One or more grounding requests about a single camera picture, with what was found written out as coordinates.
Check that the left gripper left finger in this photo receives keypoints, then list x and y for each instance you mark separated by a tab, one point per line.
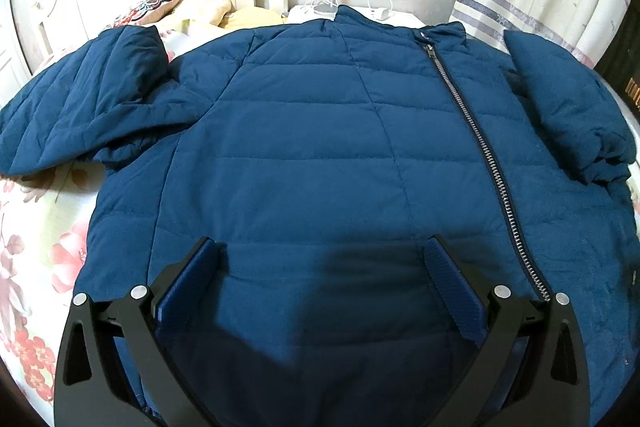
111	369

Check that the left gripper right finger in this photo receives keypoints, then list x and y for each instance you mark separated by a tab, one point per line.
530	368

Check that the blue quilted puffer jacket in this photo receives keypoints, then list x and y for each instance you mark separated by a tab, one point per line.
320	206

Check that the floral bed sheet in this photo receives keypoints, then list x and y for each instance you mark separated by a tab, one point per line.
35	256

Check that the colourful patterned pillow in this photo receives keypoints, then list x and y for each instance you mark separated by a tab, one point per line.
146	12

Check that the orange textured pillow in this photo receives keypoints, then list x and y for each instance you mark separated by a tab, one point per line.
222	14

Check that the yellow pillow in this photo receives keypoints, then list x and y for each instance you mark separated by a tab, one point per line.
251	17

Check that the white charger with cable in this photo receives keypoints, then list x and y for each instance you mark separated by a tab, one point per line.
380	10

